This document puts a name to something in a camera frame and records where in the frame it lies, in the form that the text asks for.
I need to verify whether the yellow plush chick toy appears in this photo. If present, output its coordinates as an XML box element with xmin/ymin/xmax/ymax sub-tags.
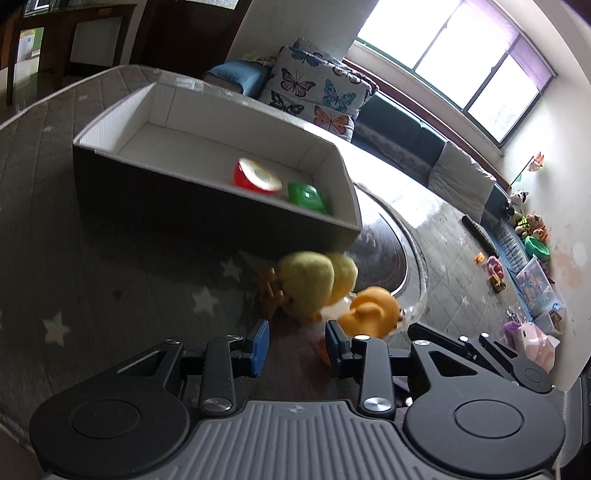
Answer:
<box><xmin>256</xmin><ymin>251</ymin><xmax>359</xmax><ymax>322</ymax></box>

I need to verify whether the blue sofa armrest cover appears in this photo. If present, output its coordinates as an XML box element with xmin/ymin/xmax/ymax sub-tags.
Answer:
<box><xmin>202</xmin><ymin>60</ymin><xmax>270</xmax><ymax>98</ymax></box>

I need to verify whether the green plastic bowl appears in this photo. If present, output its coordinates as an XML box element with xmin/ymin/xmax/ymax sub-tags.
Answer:
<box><xmin>524</xmin><ymin>235</ymin><xmax>551</xmax><ymax>261</ymax></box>

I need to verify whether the white cardboard storage box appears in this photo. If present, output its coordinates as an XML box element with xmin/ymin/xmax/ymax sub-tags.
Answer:
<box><xmin>72</xmin><ymin>83</ymin><xmax>363</xmax><ymax>259</ymax></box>

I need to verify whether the window with green frame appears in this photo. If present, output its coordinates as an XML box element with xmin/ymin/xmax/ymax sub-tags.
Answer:
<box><xmin>356</xmin><ymin>0</ymin><xmax>556</xmax><ymax>146</ymax></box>

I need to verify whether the dark blue sofa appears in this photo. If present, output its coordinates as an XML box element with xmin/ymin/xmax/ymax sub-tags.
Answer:
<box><xmin>353</xmin><ymin>92</ymin><xmax>530</xmax><ymax>276</ymax></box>

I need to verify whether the pink toy house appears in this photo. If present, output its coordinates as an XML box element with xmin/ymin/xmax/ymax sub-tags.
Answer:
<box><xmin>513</xmin><ymin>322</ymin><xmax>560</xmax><ymax>373</ymax></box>

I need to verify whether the grey sofa cushion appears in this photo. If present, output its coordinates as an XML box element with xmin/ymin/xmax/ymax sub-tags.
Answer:
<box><xmin>428</xmin><ymin>142</ymin><xmax>497</xmax><ymax>222</ymax></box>

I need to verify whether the orange rubber toy animal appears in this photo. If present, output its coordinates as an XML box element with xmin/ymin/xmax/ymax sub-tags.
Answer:
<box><xmin>315</xmin><ymin>286</ymin><xmax>403</xmax><ymax>339</ymax></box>

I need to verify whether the clear plastic toy bin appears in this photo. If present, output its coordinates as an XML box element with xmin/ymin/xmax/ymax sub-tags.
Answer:
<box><xmin>515</xmin><ymin>257</ymin><xmax>564</xmax><ymax>318</ymax></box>

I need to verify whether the green square toy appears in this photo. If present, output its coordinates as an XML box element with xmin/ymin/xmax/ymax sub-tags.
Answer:
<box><xmin>287</xmin><ymin>182</ymin><xmax>328</xmax><ymax>214</ymax></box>

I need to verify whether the grey star quilted mat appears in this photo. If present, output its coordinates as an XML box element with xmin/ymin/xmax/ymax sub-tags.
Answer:
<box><xmin>0</xmin><ymin>64</ymin><xmax>509</xmax><ymax>458</ymax></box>

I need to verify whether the butterfly print pillow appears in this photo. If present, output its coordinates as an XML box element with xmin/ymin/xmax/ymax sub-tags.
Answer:
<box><xmin>259</xmin><ymin>38</ymin><xmax>379</xmax><ymax>141</ymax></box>

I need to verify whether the dark wooden side table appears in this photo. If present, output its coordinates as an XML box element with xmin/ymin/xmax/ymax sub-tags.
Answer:
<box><xmin>1</xmin><ymin>1</ymin><xmax>136</xmax><ymax>106</ymax></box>

